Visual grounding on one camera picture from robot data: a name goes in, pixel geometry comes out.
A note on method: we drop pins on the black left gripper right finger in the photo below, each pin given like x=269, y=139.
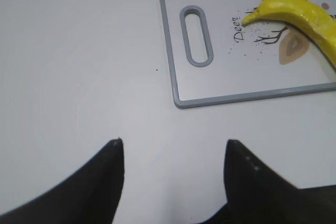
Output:
x=257, y=194

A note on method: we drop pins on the white grey-rimmed cutting board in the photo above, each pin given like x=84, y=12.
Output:
x=213, y=59

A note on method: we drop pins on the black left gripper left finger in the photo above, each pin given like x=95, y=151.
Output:
x=89, y=195

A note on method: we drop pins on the yellow plastic banana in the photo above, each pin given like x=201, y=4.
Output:
x=308, y=17

